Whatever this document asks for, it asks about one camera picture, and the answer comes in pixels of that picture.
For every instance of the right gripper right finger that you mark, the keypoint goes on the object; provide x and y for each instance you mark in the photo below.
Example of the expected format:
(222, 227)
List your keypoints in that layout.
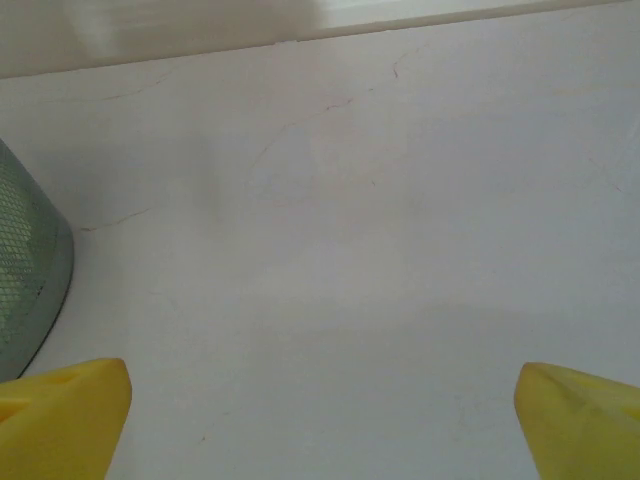
(585, 430)

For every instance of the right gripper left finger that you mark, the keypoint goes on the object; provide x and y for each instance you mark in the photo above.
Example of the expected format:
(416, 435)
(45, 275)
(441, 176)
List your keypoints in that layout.
(60, 425)

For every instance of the translucent green bucket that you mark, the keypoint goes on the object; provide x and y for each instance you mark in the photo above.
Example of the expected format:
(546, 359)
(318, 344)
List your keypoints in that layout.
(30, 250)

